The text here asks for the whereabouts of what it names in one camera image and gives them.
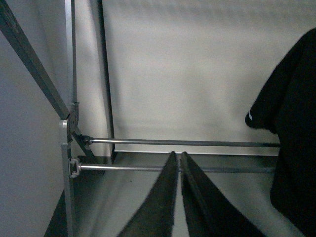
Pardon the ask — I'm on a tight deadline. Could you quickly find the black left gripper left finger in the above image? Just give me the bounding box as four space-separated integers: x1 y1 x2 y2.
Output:
118 152 179 237

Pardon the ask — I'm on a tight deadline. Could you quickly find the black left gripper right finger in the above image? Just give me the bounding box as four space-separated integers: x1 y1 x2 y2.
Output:
181 152 264 237

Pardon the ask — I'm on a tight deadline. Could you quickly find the black garment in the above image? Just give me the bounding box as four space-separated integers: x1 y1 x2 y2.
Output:
245 29 316 237

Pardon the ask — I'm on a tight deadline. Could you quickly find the grey metal drying rack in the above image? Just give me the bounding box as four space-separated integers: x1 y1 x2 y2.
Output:
0 0 280 237

